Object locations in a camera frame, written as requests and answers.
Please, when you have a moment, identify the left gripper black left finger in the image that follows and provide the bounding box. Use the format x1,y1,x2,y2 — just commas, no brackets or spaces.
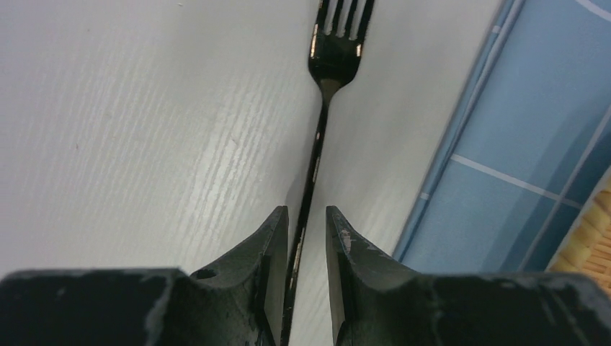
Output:
190,206,289,345

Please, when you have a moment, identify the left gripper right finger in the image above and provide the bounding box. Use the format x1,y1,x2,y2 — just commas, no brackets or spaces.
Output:
326,206,418,345

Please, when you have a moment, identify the blue checked cloth napkin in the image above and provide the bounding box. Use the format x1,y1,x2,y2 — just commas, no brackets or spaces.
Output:
393,1,610,273

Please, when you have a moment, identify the black metal fork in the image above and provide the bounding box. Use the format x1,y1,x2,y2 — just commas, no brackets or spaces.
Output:
277,0,375,345

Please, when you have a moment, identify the woven bamboo placemat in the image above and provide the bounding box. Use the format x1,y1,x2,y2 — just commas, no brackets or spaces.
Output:
547,179,610,295

